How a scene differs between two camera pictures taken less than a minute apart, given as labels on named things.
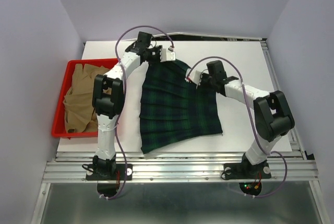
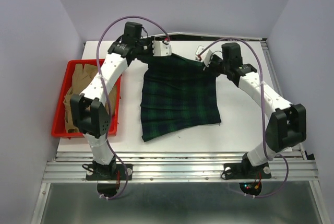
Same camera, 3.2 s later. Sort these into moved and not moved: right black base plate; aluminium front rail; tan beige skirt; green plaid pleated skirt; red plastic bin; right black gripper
Moved: green plaid pleated skirt; right black gripper
Not moved: aluminium front rail; right black base plate; red plastic bin; tan beige skirt
